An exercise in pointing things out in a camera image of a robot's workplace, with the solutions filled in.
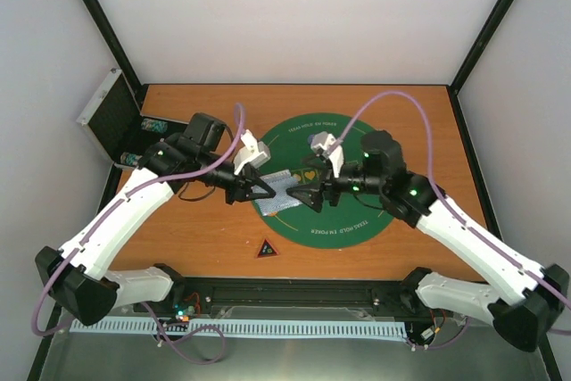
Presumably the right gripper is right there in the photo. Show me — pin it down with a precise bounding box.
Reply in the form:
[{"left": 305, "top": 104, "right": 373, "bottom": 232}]
[{"left": 285, "top": 153, "right": 385, "bottom": 213}]

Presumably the aluminium poker chip case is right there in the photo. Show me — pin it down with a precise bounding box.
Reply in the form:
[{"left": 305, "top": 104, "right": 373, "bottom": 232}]
[{"left": 77, "top": 68, "right": 186, "bottom": 169}]

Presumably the poker chip stack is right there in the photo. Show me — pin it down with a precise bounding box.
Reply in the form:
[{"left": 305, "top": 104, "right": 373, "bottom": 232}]
[
  {"left": 140, "top": 118, "right": 169, "bottom": 134},
  {"left": 120, "top": 152, "right": 142, "bottom": 168}
]

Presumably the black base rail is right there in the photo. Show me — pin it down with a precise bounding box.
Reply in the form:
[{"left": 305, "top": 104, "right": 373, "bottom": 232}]
[{"left": 57, "top": 277, "right": 534, "bottom": 320}]

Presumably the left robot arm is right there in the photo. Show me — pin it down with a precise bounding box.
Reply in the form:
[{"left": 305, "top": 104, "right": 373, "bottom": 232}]
[{"left": 35, "top": 104, "right": 276, "bottom": 326}]

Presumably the left black frame post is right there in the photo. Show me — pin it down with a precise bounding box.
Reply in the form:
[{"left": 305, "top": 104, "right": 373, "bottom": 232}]
[{"left": 82, "top": 0, "right": 142, "bottom": 92}]

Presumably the black frame post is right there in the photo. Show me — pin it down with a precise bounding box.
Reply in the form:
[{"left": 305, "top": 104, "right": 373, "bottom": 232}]
[
  {"left": 82, "top": 0, "right": 142, "bottom": 92},
  {"left": 450, "top": 0, "right": 515, "bottom": 95}
]

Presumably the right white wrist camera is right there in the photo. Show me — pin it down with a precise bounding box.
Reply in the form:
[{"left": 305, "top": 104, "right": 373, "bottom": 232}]
[{"left": 310, "top": 131, "right": 344, "bottom": 178}]

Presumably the right black frame post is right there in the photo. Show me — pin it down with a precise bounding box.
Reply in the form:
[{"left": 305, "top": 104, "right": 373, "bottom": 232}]
[{"left": 450, "top": 0, "right": 515, "bottom": 95}]

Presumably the blue playing card deck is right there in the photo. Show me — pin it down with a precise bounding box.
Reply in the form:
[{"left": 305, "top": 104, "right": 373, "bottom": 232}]
[{"left": 255, "top": 170, "right": 302, "bottom": 217}]

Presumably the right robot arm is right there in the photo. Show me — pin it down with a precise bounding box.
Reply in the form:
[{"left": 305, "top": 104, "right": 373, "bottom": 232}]
[{"left": 286, "top": 130, "right": 570, "bottom": 352}]

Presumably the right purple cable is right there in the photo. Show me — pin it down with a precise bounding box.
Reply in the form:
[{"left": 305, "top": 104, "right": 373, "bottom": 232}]
[{"left": 329, "top": 90, "right": 571, "bottom": 352}]

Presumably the near poker chip stack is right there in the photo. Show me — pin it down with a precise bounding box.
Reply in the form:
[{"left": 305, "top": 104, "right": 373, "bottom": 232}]
[{"left": 120, "top": 152, "right": 142, "bottom": 168}]

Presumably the round green poker mat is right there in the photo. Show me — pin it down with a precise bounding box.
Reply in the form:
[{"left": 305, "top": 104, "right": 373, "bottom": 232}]
[{"left": 261, "top": 112, "right": 393, "bottom": 249}]

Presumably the far poker chip stack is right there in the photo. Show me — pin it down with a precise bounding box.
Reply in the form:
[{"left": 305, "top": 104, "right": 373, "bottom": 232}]
[{"left": 140, "top": 118, "right": 169, "bottom": 134}]

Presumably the light blue cable duct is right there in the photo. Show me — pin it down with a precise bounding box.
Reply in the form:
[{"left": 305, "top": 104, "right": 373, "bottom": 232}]
[{"left": 69, "top": 316, "right": 407, "bottom": 342}]

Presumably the red black triangular all-in marker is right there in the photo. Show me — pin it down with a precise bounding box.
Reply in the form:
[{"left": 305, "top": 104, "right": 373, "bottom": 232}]
[{"left": 255, "top": 238, "right": 280, "bottom": 259}]

